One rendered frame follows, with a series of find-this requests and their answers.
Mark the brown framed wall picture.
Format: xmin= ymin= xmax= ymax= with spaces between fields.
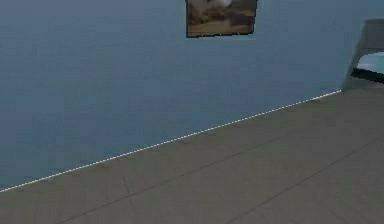
xmin=185 ymin=0 xmax=259 ymax=39

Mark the bed with pale blue cover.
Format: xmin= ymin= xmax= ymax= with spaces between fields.
xmin=341 ymin=18 xmax=384 ymax=93

